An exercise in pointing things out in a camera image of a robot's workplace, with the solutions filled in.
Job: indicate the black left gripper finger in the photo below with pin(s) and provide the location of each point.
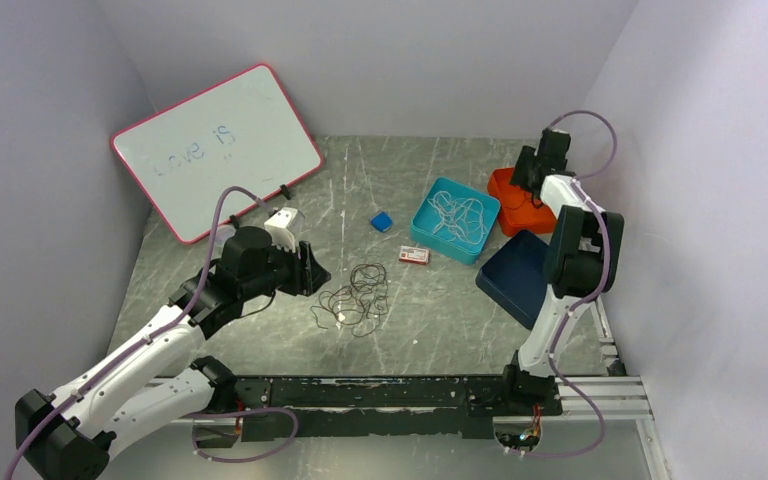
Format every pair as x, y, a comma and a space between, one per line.
306, 256
314, 278

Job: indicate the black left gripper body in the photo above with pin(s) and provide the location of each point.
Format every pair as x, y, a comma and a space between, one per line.
284, 266

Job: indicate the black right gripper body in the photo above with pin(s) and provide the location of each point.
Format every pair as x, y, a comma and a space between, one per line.
526, 162

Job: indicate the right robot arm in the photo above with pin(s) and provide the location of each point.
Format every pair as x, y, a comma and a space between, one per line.
580, 264

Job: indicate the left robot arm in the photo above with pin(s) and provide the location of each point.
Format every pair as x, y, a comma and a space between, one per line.
75, 431

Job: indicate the orange plastic bin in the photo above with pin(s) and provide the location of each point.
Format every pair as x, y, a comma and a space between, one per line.
517, 212

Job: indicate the small clear plastic cup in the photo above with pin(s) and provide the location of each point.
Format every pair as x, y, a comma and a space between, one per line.
223, 234

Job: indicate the small blue stamp block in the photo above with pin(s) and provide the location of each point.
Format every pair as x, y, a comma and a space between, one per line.
381, 222

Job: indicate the red white small card box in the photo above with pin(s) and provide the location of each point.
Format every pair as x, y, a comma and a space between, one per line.
414, 255

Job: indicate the light blue plastic bin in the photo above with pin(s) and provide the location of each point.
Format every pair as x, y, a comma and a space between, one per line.
454, 220

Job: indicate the dark blue plastic bin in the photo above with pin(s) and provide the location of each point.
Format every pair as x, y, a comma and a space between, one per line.
513, 277

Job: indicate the pink framed whiteboard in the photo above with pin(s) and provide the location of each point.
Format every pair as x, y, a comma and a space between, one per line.
244, 131

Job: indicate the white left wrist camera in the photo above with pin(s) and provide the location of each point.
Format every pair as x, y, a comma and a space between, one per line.
283, 227

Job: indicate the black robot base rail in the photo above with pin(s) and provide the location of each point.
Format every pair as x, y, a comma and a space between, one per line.
467, 405

